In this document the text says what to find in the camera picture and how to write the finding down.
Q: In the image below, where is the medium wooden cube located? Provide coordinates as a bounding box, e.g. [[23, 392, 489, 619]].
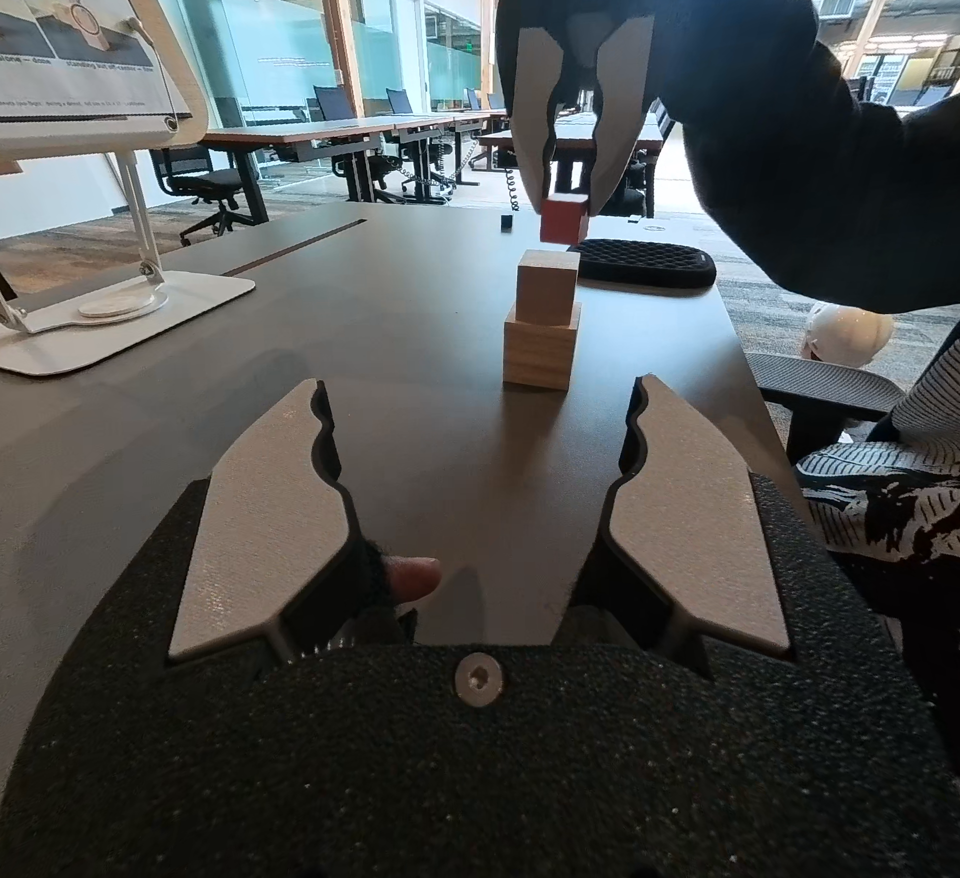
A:
[[515, 250, 581, 328]]

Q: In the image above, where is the small red cube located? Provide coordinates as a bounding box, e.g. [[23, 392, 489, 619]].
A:
[[539, 194, 591, 247]]

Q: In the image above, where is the black wrist rest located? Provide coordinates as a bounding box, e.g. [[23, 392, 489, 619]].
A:
[[575, 237, 719, 292]]

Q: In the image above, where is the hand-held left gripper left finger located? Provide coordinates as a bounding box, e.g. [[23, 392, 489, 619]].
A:
[[168, 379, 397, 665]]

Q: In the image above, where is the white instruction sheet stand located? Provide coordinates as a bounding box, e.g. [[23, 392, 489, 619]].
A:
[[0, 0, 210, 166]]

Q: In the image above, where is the wooden office table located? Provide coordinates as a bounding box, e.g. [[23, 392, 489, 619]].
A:
[[199, 114, 457, 228], [477, 116, 664, 219]]

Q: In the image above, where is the black office chair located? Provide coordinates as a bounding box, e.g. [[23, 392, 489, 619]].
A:
[[149, 143, 250, 247], [744, 350, 909, 466]]

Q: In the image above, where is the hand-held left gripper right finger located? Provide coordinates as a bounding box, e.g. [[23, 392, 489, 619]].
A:
[[577, 373, 790, 657]]

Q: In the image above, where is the white document stand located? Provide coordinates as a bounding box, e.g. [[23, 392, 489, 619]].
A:
[[0, 150, 255, 378]]

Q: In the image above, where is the person's right forearm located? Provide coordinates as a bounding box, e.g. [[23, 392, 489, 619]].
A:
[[652, 0, 960, 316]]

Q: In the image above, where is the person's printed shirt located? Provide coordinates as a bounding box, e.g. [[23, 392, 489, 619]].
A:
[[792, 321, 960, 714]]

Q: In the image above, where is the large wooden cube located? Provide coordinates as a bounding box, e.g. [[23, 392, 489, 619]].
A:
[[503, 302, 582, 393]]

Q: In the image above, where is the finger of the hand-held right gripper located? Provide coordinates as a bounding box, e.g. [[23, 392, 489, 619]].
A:
[[588, 14, 657, 215], [511, 21, 568, 213]]

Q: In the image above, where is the printed instruction sheet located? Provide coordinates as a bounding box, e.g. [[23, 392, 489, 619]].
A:
[[0, 0, 177, 121]]

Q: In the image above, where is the white round object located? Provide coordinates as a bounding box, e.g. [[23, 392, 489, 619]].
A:
[[804, 303, 897, 371]]

